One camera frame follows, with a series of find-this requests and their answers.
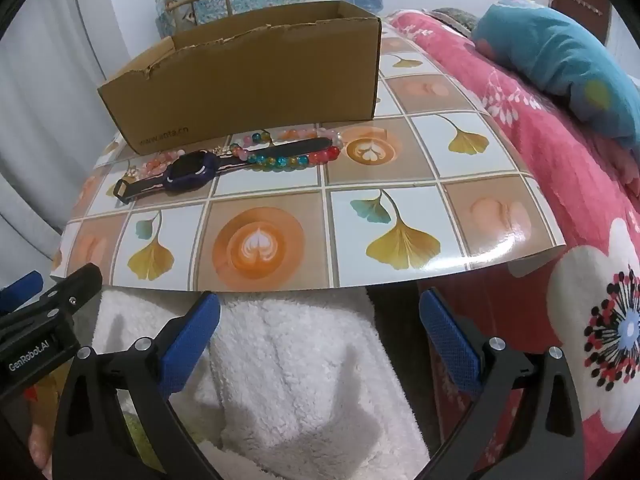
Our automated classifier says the white curtain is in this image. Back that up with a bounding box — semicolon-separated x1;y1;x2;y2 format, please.
0;0;166;281

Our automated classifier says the white fluffy blanket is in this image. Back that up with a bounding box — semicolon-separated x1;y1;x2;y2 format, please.
92;287;433;480

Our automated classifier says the dark blue smartwatch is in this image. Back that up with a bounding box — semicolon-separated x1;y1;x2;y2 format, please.
114;136;335;205

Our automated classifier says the pink floral blanket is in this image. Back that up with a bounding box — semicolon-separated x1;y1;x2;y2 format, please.
382;7;640;480

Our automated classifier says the multicolour bead bracelet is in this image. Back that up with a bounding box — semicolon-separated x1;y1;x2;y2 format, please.
230;129;346;171

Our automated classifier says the person's left hand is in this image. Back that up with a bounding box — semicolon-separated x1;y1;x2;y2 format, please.
27;420;55;480

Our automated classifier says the pink bead bracelet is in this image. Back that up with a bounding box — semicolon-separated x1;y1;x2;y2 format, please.
127;151;177;178

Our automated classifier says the brown door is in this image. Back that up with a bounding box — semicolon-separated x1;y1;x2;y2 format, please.
550;0;613;43

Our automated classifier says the tile patterned table cover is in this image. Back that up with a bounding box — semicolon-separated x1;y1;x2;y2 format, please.
50;7;568;293

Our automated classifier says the grey blanket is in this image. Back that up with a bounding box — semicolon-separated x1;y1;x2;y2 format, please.
430;7;481;36

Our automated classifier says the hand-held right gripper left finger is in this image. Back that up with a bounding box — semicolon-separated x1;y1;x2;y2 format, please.
52;291;222;480

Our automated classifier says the blue pillow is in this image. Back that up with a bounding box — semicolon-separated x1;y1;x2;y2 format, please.
470;0;640;151

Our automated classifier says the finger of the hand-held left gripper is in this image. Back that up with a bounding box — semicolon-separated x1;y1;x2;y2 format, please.
0;263;103;333
0;270;44;312

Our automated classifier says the green fluffy rug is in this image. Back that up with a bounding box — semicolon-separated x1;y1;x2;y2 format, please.
120;405;156;466

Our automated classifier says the brown cardboard box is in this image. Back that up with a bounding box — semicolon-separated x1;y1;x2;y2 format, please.
97;1;383;157

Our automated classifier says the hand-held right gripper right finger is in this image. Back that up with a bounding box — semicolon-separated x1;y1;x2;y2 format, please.
419;287;587;480

